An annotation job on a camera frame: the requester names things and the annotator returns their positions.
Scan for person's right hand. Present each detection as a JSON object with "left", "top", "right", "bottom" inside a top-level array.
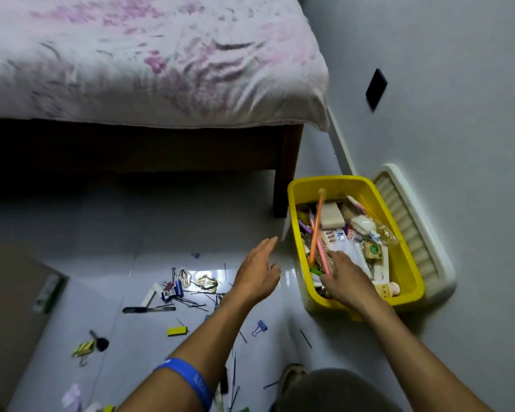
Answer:
[{"left": 319, "top": 249, "right": 385, "bottom": 314}]

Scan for person's left hand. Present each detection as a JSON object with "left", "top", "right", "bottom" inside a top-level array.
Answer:
[{"left": 231, "top": 236, "right": 282, "bottom": 307}]

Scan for white green label pouch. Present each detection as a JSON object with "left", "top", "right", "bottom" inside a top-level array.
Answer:
[{"left": 326, "top": 240, "right": 372, "bottom": 279}]

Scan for yellow card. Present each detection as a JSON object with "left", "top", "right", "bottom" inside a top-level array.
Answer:
[{"left": 373, "top": 280, "right": 401, "bottom": 301}]

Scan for pink pen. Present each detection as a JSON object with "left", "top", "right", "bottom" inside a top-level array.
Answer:
[{"left": 308, "top": 214, "right": 332, "bottom": 278}]

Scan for yellow plastic bin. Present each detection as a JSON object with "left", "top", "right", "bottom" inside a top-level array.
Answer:
[{"left": 286, "top": 175, "right": 426, "bottom": 322}]

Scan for clear bag of floss picks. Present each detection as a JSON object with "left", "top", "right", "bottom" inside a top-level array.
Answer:
[{"left": 350, "top": 214, "right": 400, "bottom": 247}]

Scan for orange pencil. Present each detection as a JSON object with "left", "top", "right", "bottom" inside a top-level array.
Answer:
[{"left": 308, "top": 188, "right": 328, "bottom": 267}]

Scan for scatter of black hairpins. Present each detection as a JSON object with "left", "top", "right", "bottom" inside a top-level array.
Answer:
[{"left": 154, "top": 263, "right": 314, "bottom": 412}]

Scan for white sponge block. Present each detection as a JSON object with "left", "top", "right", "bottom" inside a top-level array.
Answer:
[{"left": 319, "top": 201, "right": 346, "bottom": 230}]

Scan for pink white bunny packet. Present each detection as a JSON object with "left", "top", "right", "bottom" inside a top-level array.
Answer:
[{"left": 345, "top": 194, "right": 368, "bottom": 215}]

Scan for black pen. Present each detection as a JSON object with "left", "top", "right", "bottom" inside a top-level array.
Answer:
[{"left": 122, "top": 305, "right": 177, "bottom": 315}]

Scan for black car key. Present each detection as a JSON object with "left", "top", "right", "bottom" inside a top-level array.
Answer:
[{"left": 89, "top": 329, "right": 110, "bottom": 353}]

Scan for pink strip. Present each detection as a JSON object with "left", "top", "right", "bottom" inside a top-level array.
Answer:
[{"left": 61, "top": 383, "right": 83, "bottom": 412}]

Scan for person's right forearm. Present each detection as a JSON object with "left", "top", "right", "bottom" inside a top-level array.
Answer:
[{"left": 360, "top": 302, "right": 494, "bottom": 412}]

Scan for person's left forearm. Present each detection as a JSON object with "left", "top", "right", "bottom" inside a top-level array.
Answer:
[{"left": 116, "top": 295, "right": 263, "bottom": 412}]

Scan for person's right shoe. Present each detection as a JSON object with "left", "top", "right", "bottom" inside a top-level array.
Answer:
[{"left": 279, "top": 363, "right": 309, "bottom": 395}]

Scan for person's dark trousers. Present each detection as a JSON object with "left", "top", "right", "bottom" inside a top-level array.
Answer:
[{"left": 270, "top": 367, "right": 404, "bottom": 412}]

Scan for white bin lid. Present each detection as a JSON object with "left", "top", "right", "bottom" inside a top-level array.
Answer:
[{"left": 371, "top": 163, "right": 457, "bottom": 305}]

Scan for blue wristband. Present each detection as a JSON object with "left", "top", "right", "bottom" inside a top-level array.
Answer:
[{"left": 154, "top": 357, "right": 214, "bottom": 412}]

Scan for white skirting board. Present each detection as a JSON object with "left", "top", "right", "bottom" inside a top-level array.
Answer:
[{"left": 326, "top": 106, "right": 358, "bottom": 176}]

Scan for green white small box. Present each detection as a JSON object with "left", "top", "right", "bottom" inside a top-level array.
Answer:
[{"left": 31, "top": 273, "right": 65, "bottom": 315}]

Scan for brown cardboard panel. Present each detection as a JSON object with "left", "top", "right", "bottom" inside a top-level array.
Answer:
[{"left": 0, "top": 235, "right": 69, "bottom": 412}]

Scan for black wall socket plate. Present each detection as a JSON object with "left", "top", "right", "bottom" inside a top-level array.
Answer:
[{"left": 365, "top": 68, "right": 389, "bottom": 112}]

